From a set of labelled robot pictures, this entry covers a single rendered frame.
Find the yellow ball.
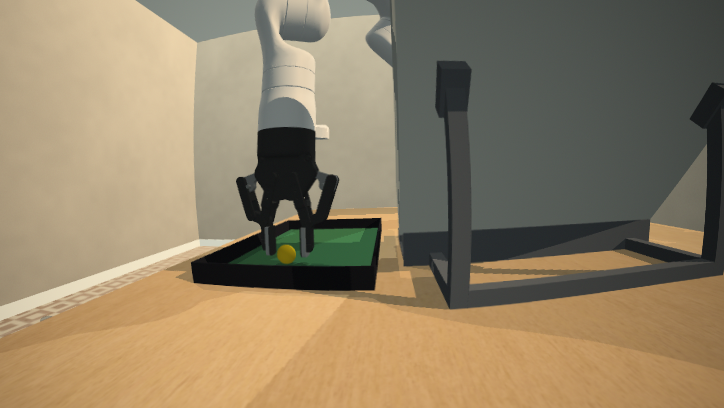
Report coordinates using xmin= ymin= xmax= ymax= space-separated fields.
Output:
xmin=277 ymin=245 xmax=296 ymax=264

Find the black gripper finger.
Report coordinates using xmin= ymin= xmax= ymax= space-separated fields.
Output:
xmin=236 ymin=172 xmax=280 ymax=256
xmin=286 ymin=171 xmax=339 ymax=257

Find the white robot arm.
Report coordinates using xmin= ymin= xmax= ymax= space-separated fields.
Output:
xmin=255 ymin=0 xmax=392 ymax=140

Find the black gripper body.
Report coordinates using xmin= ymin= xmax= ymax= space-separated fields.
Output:
xmin=254 ymin=127 xmax=319 ymax=201

